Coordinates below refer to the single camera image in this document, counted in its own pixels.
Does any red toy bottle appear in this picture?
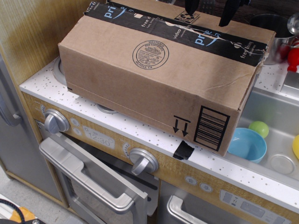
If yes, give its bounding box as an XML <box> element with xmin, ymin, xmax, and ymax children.
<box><xmin>287</xmin><ymin>48</ymin><xmax>299</xmax><ymax>72</ymax></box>

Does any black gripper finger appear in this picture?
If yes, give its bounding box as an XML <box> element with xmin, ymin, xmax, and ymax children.
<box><xmin>185</xmin><ymin>0</ymin><xmax>199</xmax><ymax>15</ymax></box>
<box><xmin>219</xmin><ymin>0</ymin><xmax>242</xmax><ymax>27</ymax></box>

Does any metal kitchen sink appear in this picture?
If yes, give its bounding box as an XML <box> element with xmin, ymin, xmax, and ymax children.
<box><xmin>228</xmin><ymin>86</ymin><xmax>299</xmax><ymax>185</ymax></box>

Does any black cable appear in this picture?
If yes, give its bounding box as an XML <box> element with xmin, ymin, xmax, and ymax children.
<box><xmin>0</xmin><ymin>198</ymin><xmax>25</xmax><ymax>222</ymax></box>

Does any left silver stove knob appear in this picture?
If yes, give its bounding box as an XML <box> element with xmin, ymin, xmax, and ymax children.
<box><xmin>44</xmin><ymin>109</ymin><xmax>70</xmax><ymax>134</ymax></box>

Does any steel cooking pot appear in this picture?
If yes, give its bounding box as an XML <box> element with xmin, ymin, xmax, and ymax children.
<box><xmin>250</xmin><ymin>14</ymin><xmax>295</xmax><ymax>65</ymax></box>

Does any silver stove knob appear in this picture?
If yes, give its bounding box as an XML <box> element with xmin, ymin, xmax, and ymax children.
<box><xmin>44</xmin><ymin>109</ymin><xmax>70</xmax><ymax>134</ymax></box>
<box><xmin>129</xmin><ymin>148</ymin><xmax>159</xmax><ymax>175</ymax></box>

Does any grey toy fridge door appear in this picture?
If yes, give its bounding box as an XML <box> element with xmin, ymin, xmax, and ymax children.
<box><xmin>0</xmin><ymin>60</ymin><xmax>62</xmax><ymax>202</ymax></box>

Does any silver dishwasher door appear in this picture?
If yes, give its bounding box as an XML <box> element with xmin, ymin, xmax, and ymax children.
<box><xmin>157</xmin><ymin>181</ymin><xmax>292</xmax><ymax>224</ymax></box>

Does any oven clock display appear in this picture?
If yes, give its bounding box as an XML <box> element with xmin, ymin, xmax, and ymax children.
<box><xmin>83</xmin><ymin>126</ymin><xmax>115</xmax><ymax>149</ymax></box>

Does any blue plastic bowl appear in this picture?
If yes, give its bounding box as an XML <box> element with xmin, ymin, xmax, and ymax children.
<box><xmin>228</xmin><ymin>128</ymin><xmax>267</xmax><ymax>163</ymax></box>

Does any right silver stove knob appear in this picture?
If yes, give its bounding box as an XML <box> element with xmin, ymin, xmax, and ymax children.
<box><xmin>129</xmin><ymin>148</ymin><xmax>159</xmax><ymax>175</ymax></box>

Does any silver toy oven door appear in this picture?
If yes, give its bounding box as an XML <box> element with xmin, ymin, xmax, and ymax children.
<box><xmin>39</xmin><ymin>134</ymin><xmax>159</xmax><ymax>224</ymax></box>

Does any black tape patch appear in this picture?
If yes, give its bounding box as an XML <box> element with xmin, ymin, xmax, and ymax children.
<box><xmin>173</xmin><ymin>141</ymin><xmax>194</xmax><ymax>160</ymax></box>

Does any silver ladle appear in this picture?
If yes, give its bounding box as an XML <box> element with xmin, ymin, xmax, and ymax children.
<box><xmin>287</xmin><ymin>13</ymin><xmax>299</xmax><ymax>35</ymax></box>

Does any yellow plastic ball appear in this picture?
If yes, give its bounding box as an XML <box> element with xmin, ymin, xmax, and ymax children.
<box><xmin>292</xmin><ymin>135</ymin><xmax>299</xmax><ymax>159</ymax></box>

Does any green plastic ball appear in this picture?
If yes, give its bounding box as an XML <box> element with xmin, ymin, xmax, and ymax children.
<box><xmin>249</xmin><ymin>121</ymin><xmax>269</xmax><ymax>138</ymax></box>

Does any large brown cardboard box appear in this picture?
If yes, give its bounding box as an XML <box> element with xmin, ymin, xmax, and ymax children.
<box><xmin>59</xmin><ymin>0</ymin><xmax>275</xmax><ymax>155</ymax></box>

